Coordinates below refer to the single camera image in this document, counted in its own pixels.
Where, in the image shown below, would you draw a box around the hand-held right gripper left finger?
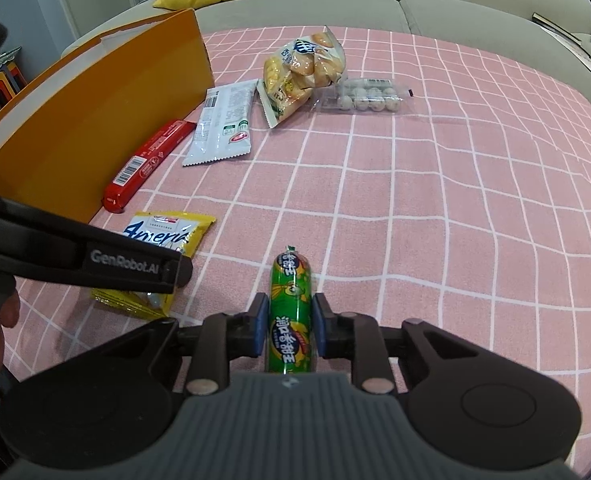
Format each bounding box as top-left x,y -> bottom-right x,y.
115,293 -> 269,395

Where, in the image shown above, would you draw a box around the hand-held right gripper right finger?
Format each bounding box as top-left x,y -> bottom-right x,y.
313,293 -> 476,395

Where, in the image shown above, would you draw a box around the green sausage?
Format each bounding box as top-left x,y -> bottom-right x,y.
264,245 -> 317,376

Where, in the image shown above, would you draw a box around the orange cardboard box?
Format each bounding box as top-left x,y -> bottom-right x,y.
0,7 -> 216,223

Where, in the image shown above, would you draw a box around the clear packet of round snacks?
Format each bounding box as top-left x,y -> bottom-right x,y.
318,77 -> 416,114

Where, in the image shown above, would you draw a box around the potato stick bag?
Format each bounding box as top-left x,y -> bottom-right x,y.
256,25 -> 347,129

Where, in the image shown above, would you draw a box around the red bar packet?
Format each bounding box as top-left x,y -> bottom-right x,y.
102,119 -> 197,212

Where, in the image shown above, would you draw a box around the yellow and white packet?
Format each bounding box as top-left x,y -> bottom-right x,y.
91,211 -> 217,321

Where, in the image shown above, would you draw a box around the pink checkered tablecloth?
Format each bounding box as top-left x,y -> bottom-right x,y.
5,27 -> 591,466

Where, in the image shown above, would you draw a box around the shelf with colourful items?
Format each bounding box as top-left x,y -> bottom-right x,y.
0,47 -> 28,131

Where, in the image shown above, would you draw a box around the white snack packet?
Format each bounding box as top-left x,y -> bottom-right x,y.
182,79 -> 260,167

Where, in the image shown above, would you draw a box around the beige sofa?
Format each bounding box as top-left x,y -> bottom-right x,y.
60,0 -> 591,136

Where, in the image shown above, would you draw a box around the loose papers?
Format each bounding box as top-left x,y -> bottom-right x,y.
545,25 -> 591,89

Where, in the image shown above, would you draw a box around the dark book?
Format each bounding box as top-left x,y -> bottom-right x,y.
532,11 -> 584,44

